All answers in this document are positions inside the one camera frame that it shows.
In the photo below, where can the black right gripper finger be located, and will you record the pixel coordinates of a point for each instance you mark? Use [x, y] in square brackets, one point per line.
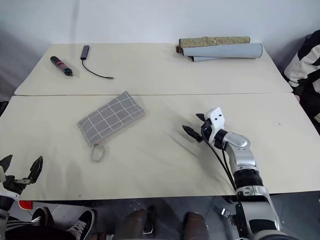
[201, 116]
[192, 131]

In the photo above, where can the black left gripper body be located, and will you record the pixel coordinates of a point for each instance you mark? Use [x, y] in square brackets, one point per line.
[11, 184]

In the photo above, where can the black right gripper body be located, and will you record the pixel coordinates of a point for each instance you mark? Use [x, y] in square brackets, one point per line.
[205, 130]

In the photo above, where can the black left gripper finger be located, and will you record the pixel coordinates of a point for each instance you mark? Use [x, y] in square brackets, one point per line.
[36, 167]
[6, 161]

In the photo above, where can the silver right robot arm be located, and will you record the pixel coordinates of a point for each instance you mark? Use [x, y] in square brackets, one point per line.
[240, 143]

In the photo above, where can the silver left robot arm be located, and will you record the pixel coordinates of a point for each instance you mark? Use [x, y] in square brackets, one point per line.
[3, 203]

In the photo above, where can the grey checked fabric pouch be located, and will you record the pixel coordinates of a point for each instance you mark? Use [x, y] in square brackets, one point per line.
[112, 115]

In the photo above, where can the red plastic item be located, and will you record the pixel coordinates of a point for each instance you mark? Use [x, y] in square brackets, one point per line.
[25, 205]

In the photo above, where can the black sneaker with white laces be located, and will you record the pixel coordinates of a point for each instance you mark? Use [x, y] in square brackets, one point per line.
[43, 216]
[81, 222]

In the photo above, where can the black trousers with white stripes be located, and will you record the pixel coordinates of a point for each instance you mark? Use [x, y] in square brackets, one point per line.
[20, 228]

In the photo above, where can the large grey rolled mat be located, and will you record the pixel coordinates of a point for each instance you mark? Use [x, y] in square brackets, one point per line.
[225, 49]

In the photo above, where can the cork patterned rolled mat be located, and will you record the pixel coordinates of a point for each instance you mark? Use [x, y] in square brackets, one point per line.
[215, 41]

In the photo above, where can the dark brown rounded shape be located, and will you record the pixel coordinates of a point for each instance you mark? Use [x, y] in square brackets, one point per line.
[195, 223]
[138, 222]

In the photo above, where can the black and red marker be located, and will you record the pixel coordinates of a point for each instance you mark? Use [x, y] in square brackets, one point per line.
[60, 64]

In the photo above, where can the small greenish paper item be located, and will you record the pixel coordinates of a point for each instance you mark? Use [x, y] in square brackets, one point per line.
[317, 117]

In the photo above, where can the black white striped cloth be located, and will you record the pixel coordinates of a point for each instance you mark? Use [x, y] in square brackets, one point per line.
[305, 62]

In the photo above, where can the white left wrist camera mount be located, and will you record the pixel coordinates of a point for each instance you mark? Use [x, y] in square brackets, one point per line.
[1, 178]

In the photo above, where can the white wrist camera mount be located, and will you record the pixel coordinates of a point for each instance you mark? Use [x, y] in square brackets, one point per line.
[216, 119]
[1, 178]

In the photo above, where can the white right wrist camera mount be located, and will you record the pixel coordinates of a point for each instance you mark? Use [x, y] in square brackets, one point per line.
[216, 119]

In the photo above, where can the silver metal bracket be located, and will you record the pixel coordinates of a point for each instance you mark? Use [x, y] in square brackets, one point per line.
[226, 213]

